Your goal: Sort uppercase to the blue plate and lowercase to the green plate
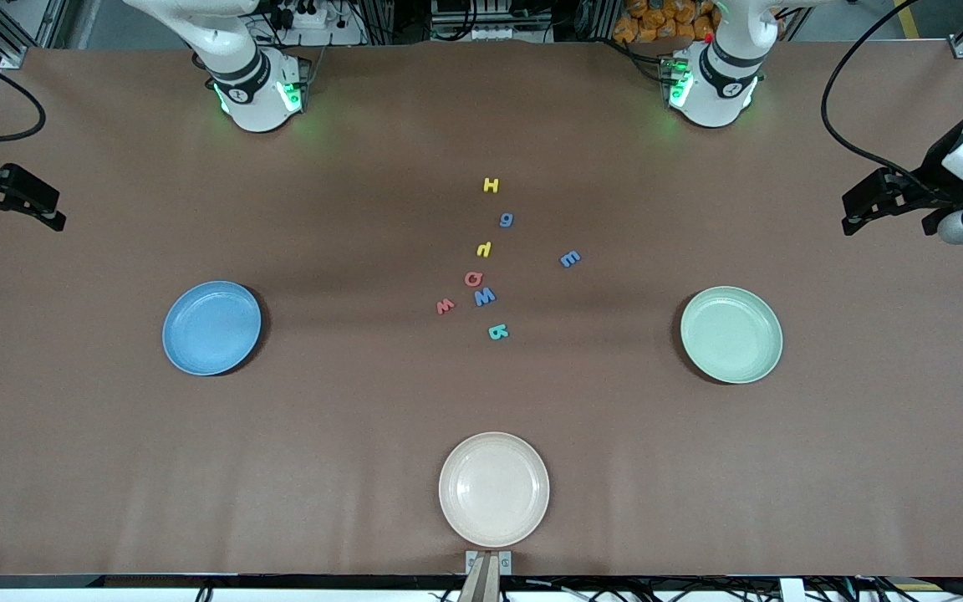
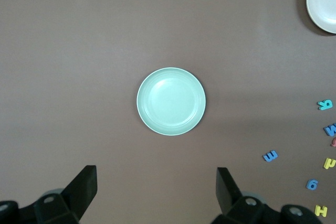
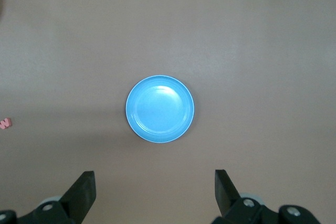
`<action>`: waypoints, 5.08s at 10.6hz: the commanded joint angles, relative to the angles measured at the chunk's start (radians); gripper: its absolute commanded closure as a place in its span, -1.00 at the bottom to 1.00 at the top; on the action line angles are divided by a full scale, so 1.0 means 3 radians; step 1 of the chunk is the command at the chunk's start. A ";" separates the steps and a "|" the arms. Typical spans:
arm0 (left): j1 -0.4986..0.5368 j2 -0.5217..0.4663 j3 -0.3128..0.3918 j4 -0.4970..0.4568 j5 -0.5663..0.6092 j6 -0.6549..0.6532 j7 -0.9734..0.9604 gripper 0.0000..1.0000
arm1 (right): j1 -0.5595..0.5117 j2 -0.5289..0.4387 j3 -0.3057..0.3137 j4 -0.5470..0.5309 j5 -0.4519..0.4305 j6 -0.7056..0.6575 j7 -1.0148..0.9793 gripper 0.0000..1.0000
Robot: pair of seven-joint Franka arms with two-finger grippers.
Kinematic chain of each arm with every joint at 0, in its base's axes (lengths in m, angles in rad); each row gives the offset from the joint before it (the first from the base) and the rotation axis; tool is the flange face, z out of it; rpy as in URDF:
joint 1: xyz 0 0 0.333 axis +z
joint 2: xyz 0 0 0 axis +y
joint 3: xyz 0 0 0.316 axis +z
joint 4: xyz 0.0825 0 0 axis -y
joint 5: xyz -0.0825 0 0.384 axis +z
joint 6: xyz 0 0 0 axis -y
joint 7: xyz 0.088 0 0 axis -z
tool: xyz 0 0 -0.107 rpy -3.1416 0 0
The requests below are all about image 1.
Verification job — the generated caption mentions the green plate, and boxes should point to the green plate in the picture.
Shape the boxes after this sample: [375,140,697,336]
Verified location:
[680,286,784,385]

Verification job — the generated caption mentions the blue plate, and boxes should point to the blue plate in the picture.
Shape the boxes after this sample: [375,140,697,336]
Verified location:
[162,280,262,377]

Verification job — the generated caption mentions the beige plate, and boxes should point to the beige plate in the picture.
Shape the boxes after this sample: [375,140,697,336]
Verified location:
[438,431,551,548]

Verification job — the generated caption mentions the orange bag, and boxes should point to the orange bag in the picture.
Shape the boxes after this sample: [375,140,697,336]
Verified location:
[613,0,718,44]

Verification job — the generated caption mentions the white power strip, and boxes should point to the white power strip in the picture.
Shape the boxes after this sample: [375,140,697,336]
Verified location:
[268,0,365,47]

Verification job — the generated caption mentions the brown table mat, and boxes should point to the brown table mat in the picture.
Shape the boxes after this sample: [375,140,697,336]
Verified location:
[0,42,963,578]

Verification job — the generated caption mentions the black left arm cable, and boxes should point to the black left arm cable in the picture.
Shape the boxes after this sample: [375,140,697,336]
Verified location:
[821,0,924,175]

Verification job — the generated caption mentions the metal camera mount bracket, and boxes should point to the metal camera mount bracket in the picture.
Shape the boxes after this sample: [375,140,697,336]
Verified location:
[465,549,513,602]

